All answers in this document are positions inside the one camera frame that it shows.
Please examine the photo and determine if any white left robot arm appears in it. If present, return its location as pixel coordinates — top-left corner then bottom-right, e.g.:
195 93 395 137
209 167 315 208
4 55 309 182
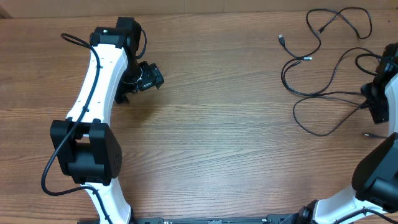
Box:
41 17 164 223

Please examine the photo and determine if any black thin cable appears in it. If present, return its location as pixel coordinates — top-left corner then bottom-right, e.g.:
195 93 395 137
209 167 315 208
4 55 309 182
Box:
277 6 373 60

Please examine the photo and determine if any black cable bundle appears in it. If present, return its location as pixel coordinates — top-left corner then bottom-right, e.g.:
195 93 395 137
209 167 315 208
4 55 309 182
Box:
292 95 388 139

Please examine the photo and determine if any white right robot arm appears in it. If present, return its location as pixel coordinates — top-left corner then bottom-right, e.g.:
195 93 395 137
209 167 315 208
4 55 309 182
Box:
283 44 397 223

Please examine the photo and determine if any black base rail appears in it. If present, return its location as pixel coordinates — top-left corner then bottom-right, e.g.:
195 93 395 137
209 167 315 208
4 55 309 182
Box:
129 207 313 224

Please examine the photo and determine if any black cable with usb plug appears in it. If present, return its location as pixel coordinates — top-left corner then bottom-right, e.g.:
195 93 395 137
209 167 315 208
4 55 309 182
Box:
280 47 387 97

